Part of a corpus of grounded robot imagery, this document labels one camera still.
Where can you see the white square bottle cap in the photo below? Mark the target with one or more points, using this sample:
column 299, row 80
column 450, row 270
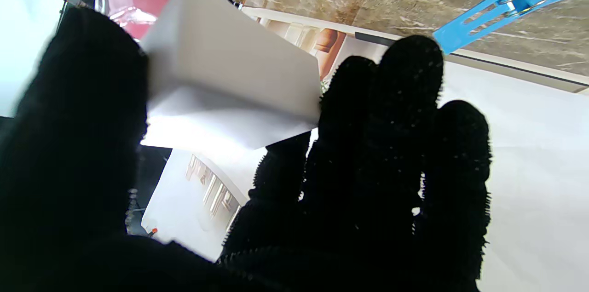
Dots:
column 230, row 76

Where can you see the blue plastic bag clip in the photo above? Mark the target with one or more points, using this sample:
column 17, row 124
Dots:
column 506, row 2

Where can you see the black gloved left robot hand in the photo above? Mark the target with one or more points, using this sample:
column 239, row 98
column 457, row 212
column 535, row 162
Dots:
column 368, row 191

